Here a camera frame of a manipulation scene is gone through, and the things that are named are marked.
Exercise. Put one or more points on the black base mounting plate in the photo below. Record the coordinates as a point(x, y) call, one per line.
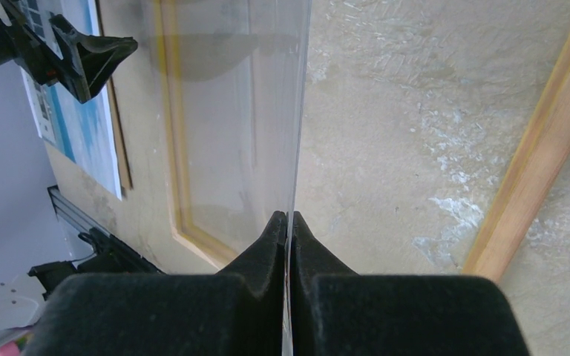
point(110, 255)

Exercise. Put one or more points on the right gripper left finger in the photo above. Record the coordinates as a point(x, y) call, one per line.
point(236, 311)

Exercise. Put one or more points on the aluminium rail frame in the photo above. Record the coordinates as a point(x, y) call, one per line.
point(65, 209)

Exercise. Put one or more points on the brown backing board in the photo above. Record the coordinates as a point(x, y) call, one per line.
point(125, 179)

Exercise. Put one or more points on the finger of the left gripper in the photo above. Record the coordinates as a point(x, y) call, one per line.
point(86, 64)

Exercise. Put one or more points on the clear acrylic sheet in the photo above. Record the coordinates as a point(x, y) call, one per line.
point(232, 77)

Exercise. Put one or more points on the yellow picture frame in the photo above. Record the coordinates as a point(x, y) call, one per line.
point(387, 124)

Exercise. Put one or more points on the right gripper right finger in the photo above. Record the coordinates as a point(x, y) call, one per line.
point(336, 311)

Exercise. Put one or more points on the building photo print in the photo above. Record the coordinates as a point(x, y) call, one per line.
point(82, 132)

